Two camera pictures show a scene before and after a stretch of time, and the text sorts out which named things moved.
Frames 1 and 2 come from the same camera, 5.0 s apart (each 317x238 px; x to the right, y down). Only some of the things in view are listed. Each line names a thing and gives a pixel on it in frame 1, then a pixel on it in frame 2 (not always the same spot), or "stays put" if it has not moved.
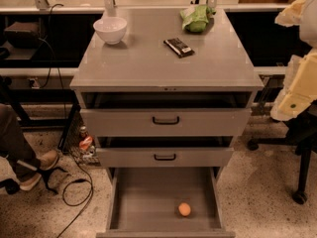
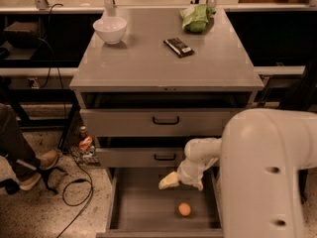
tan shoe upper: (48, 160) stays put
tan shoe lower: (28, 184) stays put
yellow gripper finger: (292, 14) to (191, 174)
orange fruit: (184, 209) stays put
